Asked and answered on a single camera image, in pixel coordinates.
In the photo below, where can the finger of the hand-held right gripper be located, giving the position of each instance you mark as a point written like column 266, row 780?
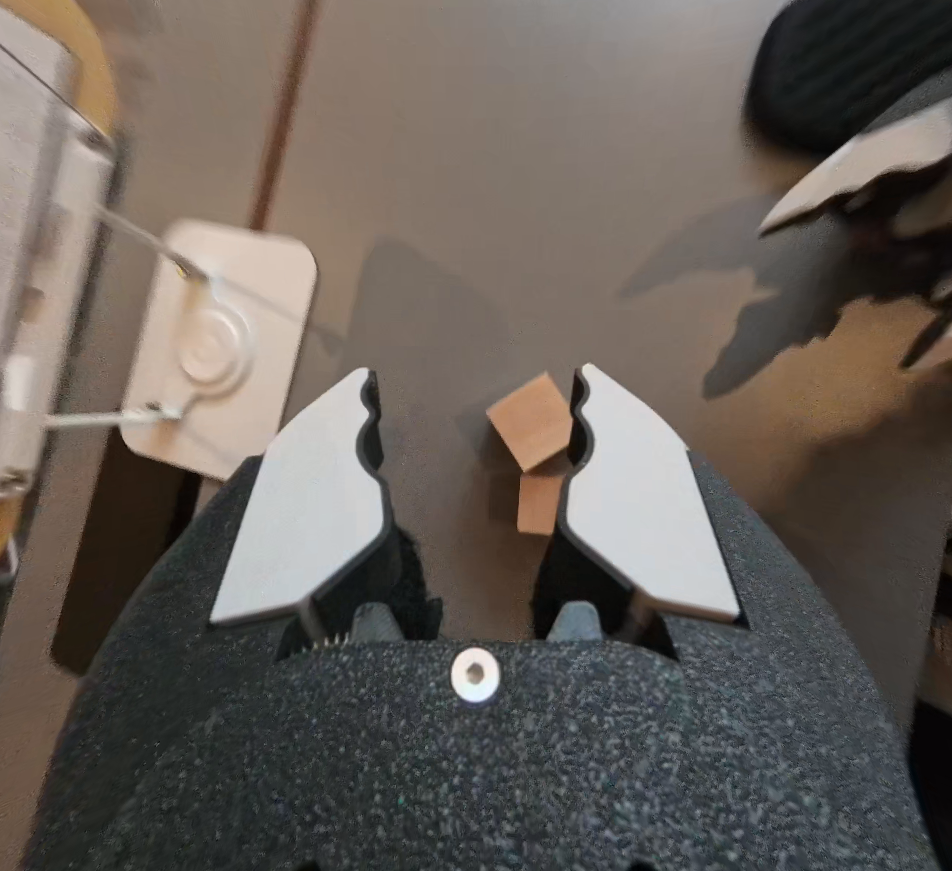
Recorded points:
column 925, row 209
column 863, row 172

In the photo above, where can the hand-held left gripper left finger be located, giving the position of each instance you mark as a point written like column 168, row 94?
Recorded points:
column 305, row 514

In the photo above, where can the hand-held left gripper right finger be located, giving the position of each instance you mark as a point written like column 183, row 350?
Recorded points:
column 640, row 507

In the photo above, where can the medium wooden cube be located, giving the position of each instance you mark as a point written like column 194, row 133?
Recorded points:
column 539, row 504

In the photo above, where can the large wooden cube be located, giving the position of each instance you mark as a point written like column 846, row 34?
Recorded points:
column 531, row 425

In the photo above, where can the black wrist rest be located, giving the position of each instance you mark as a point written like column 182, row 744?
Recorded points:
column 841, row 60

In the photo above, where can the white document stand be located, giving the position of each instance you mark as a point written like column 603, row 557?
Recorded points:
column 223, row 350

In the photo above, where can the printed instruction sheet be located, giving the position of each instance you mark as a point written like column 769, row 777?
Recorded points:
column 37, row 246

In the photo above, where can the white instruction sheet stand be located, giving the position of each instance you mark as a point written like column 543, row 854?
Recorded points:
column 67, row 23

